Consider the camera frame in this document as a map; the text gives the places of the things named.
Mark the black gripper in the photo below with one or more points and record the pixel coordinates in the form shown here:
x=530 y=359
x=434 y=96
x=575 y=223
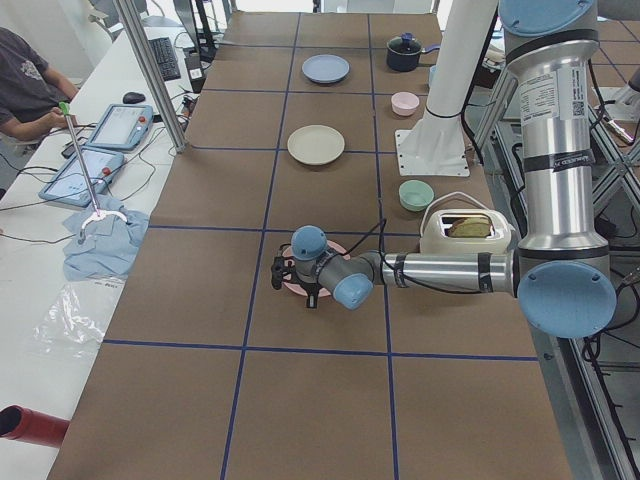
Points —
x=308 y=289

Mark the pink plate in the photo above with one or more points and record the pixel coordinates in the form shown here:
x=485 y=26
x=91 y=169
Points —
x=287 y=253

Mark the blue plate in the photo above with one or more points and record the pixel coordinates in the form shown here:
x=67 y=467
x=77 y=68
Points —
x=325 y=68

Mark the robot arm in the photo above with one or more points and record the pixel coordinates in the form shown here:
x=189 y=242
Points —
x=559 y=272

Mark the cream plate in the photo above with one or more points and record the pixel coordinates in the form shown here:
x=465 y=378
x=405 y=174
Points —
x=315 y=145

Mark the green bowl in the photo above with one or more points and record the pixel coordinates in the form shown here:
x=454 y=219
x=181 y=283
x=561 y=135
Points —
x=415 y=195

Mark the white toaster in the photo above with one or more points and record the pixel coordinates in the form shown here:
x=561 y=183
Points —
x=443 y=211

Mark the light blue cloth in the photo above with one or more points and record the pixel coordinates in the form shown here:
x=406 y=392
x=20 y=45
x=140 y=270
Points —
x=110 y=246

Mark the bread slice in toaster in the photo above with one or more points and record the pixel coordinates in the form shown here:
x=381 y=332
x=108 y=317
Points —
x=470 y=227

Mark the pink bowl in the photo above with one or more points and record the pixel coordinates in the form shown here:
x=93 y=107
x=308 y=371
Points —
x=404 y=103

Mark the upper teach pendant tablet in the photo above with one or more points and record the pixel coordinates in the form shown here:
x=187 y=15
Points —
x=122 y=127

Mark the teach pendant tablet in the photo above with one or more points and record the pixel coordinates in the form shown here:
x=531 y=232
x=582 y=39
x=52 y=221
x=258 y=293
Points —
x=122 y=127
x=69 y=185

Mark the clear plastic bag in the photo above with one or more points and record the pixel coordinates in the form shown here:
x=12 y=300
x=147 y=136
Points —
x=80 y=315

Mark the black computer mouse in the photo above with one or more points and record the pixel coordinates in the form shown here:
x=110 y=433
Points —
x=133 y=98

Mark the lower teach pendant tablet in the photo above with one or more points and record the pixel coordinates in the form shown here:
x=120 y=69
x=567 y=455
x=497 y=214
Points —
x=69 y=185

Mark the dark blue pot with lid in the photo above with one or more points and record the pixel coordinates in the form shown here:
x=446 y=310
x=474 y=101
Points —
x=404 y=52

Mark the black keyboard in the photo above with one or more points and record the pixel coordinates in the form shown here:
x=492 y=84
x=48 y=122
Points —
x=165 y=57

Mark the light blue cup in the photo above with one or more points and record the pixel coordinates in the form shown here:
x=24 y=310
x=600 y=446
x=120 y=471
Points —
x=432 y=76

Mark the grabber stick tool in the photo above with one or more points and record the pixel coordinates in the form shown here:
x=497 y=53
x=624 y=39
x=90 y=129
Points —
x=98 y=213

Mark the red cylinder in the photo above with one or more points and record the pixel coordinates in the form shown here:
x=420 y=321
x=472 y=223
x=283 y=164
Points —
x=23 y=424

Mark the seated person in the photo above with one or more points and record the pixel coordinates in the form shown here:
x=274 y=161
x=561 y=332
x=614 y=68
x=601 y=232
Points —
x=31 y=91

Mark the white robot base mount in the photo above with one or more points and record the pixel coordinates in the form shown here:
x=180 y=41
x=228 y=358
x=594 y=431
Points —
x=435 y=145

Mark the aluminium frame post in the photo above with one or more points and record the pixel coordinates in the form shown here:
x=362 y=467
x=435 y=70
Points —
x=132 y=23

